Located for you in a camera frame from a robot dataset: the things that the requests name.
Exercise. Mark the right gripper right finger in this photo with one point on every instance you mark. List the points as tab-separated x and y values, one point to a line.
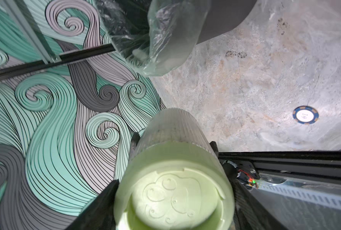
250	214

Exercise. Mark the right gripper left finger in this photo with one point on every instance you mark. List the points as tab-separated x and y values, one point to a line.
100	213

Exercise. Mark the light green jar lid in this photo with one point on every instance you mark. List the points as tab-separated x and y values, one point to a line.
174	186

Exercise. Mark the clear oatmeal jar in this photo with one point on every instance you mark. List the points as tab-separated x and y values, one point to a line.
174	134

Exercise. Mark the clear green bin liner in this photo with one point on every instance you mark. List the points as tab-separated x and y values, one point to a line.
153	37

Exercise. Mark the black trash bin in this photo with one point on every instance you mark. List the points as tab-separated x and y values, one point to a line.
224	16

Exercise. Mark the white slotted cable duct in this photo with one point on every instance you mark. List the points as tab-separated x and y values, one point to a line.
321	198

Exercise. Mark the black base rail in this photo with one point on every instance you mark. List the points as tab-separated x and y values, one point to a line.
321	166

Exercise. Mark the aluminium back wall rail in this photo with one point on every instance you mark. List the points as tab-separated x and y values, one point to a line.
27	24

